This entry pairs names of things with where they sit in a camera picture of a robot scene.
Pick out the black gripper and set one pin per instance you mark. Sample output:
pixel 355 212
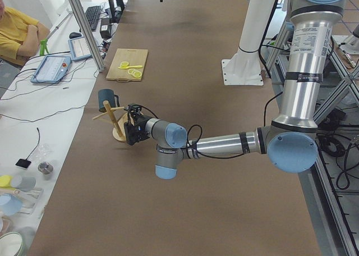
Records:
pixel 141 124

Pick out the blue mug yellow inside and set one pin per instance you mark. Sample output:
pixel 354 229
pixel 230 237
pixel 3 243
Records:
pixel 107 95

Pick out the wooden cup storage rack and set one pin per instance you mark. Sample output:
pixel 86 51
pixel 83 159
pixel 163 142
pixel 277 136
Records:
pixel 118 123

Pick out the small steel cup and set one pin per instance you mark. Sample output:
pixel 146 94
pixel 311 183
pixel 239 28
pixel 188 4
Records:
pixel 45 168

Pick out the grey cup on tray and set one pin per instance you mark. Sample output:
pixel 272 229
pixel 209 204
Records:
pixel 23 183

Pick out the yellow cup on tray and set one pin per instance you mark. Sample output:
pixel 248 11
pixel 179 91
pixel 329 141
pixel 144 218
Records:
pixel 5 181

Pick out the light blue cup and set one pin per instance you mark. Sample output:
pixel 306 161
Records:
pixel 10 204

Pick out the lemon slice middle stack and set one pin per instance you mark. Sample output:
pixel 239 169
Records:
pixel 136 74

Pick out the yellow plastic knife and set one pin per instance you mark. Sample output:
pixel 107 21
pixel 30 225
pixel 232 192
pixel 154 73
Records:
pixel 128 67

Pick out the black power adapter box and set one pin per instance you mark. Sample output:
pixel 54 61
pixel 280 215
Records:
pixel 105 28

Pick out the lemon slice on knife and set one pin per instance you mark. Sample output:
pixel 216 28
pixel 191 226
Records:
pixel 124 64

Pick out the black keyboard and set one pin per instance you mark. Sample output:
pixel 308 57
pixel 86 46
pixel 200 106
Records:
pixel 92 15

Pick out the bamboo cutting board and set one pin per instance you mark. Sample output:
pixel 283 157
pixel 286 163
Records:
pixel 134 57

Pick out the black computer mouse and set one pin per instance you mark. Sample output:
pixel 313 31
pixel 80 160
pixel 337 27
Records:
pixel 74 35

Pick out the blue teach pendant far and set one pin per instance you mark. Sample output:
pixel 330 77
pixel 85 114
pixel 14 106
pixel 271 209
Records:
pixel 79 49

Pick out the blue teach pendant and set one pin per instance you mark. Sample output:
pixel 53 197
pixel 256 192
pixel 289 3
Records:
pixel 51 70
pixel 79 49

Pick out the blue teach pendant near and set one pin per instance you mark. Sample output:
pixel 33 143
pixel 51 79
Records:
pixel 51 70

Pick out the black flat sensor pad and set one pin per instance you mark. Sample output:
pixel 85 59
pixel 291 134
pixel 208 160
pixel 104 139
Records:
pixel 23 163

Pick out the green mini tripod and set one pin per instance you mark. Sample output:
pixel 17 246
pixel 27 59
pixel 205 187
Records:
pixel 43 47

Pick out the person in yellow shirt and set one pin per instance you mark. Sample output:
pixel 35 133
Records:
pixel 20 35

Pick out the green rimmed bowl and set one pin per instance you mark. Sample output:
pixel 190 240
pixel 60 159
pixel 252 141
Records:
pixel 12 244

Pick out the aluminium frame post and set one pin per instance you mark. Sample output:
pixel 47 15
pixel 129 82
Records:
pixel 85 28

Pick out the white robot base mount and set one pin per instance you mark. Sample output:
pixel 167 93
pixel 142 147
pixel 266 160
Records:
pixel 244 66

